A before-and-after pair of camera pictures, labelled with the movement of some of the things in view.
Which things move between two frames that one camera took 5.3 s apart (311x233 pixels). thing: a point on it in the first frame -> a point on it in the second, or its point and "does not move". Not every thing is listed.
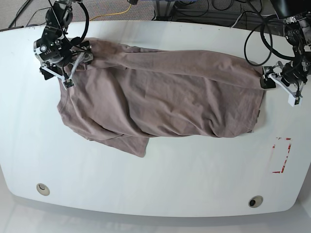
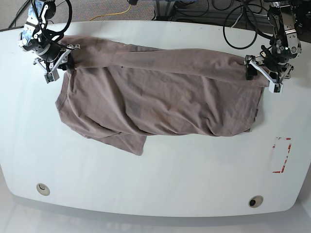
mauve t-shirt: [127, 95] does not move
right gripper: [292, 78] -> [275, 79]
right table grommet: [255, 201] does not move
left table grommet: [43, 189] does not move
